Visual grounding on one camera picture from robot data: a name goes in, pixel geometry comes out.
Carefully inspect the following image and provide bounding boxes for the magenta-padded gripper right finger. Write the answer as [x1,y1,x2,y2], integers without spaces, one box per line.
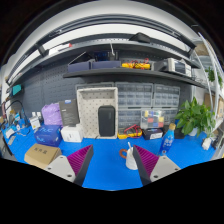
[132,145,182,187]

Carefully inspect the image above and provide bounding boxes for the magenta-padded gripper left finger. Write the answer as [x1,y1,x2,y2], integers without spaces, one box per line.
[43,144,95,187]

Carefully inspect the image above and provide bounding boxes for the blue drink bottle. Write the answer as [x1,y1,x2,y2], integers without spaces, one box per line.
[158,122,177,158]

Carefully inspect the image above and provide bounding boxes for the brown cardboard box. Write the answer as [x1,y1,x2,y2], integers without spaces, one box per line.
[23,143,63,170]

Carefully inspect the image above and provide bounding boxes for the black box with white label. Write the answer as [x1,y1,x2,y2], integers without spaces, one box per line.
[142,128,164,141]

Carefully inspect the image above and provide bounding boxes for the blue carton box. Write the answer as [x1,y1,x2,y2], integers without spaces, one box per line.
[34,124,63,148]

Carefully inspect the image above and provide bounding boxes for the black flat case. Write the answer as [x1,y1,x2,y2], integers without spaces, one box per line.
[162,124,186,140]

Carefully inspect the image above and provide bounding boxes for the yellow multimeter with red leads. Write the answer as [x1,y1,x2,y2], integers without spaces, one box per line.
[117,124,144,140]

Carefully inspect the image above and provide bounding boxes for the clear organizer box, coloured parts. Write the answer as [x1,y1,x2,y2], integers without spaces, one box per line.
[139,109,166,130]

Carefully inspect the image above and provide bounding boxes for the small white card box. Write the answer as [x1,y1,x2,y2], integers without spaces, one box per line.
[29,115,42,132]

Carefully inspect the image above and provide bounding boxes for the white power adapter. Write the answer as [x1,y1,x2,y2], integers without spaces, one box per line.
[201,136,213,151]

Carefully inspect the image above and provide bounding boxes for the dark grey flat box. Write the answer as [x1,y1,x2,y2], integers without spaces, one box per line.
[58,98,80,128]

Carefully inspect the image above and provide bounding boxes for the purple plastic bag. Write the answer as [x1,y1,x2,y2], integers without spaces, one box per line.
[40,102,64,127]

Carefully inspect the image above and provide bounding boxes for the white perforated tray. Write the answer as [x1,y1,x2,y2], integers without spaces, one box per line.
[76,86,119,140]

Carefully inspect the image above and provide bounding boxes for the black rectangular speaker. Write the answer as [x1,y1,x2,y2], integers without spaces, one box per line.
[97,105,116,138]

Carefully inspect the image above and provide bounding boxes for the green potted plant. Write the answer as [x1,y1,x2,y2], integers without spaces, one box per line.
[174,96,217,138]

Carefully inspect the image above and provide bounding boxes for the teal device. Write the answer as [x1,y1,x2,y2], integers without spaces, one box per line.
[11,83,23,97]

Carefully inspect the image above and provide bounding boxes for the dark blue flat box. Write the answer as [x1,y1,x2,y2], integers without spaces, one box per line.
[67,59,93,73]
[91,59,122,70]

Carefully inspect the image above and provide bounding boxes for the grey oscilloscope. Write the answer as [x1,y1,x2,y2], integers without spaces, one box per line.
[153,57,193,78]

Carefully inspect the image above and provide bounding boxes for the yellow meter with red leads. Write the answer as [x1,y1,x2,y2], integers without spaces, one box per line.
[120,58,152,70]

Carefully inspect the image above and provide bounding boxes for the white shelf rack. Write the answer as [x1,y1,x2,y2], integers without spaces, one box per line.
[194,31,224,134]

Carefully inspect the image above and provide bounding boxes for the black rounded case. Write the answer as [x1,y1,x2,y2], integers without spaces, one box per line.
[129,32,152,44]

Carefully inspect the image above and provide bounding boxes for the white mug with brown handle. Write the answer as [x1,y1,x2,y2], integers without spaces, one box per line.
[119,146,139,171]

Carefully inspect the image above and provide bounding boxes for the black wall shelf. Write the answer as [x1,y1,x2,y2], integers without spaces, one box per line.
[62,67,206,89]

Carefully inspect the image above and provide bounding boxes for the grey wall shelf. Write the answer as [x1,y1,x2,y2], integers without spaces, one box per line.
[43,39,201,69]

